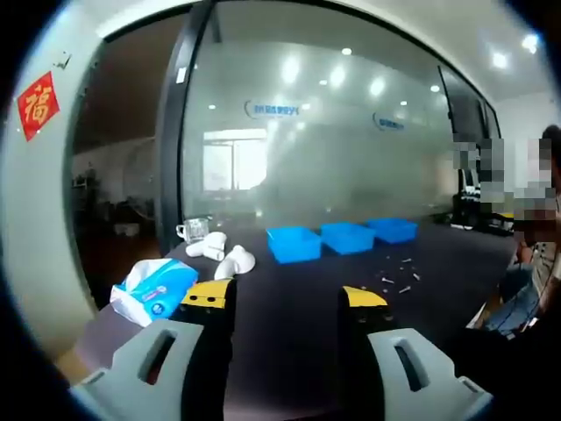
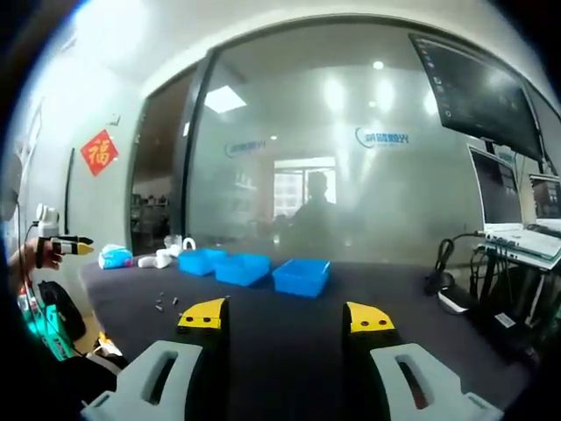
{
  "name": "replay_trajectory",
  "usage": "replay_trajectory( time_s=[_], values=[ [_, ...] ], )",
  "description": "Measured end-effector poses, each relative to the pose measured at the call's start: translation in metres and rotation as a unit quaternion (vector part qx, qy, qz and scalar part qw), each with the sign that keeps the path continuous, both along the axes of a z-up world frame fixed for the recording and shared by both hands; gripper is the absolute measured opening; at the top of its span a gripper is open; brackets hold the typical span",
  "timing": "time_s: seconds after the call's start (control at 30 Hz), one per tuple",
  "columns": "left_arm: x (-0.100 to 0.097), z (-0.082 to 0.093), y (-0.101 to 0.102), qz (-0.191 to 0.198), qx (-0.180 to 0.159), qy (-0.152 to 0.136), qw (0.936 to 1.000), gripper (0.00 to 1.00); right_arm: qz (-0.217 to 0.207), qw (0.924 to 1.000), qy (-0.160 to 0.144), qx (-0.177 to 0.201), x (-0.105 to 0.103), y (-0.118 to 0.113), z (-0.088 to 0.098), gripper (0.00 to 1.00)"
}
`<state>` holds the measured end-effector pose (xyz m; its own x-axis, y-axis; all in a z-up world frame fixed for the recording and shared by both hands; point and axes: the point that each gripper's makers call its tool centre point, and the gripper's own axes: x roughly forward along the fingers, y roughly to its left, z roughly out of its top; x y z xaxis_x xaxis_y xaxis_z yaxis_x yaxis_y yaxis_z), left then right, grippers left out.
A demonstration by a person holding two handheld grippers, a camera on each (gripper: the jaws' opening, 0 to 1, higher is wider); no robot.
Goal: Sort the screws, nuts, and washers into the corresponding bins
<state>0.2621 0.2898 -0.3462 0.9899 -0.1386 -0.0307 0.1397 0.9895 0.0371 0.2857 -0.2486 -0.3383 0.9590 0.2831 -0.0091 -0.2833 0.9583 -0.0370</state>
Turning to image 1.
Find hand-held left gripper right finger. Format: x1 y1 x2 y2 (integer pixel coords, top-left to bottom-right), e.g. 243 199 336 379
337 284 494 421

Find blue logo sticker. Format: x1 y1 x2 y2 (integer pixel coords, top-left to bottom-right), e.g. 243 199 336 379
244 98 302 120
372 110 407 132

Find blue plastic bin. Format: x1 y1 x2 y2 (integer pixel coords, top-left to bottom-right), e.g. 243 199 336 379
366 217 419 246
319 222 377 256
266 226 323 265

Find dark glass partition frame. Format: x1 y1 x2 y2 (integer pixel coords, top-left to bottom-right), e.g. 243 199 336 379
155 0 220 260

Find blue white tissue pack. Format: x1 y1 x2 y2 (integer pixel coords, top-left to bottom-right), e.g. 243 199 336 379
109 257 201 328

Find black equipment frame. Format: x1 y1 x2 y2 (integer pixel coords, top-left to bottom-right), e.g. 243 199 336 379
453 168 516 236

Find white plastic fitting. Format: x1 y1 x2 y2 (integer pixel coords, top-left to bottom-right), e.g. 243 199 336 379
213 244 257 281
185 231 228 260

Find screws nuts and washers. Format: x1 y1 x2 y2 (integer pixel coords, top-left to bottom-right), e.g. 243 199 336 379
374 256 424 297

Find clear glass mug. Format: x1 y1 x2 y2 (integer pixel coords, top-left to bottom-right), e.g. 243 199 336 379
175 218 210 245

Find person's black clothing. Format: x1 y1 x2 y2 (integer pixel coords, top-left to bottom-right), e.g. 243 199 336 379
451 324 561 421

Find red paper wall decoration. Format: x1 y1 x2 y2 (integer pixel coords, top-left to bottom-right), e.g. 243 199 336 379
17 71 61 143

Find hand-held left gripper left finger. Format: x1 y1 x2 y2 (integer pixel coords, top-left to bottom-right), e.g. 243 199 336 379
72 276 238 421

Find black wall monitor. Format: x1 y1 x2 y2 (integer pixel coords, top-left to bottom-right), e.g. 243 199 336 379
437 65 501 139

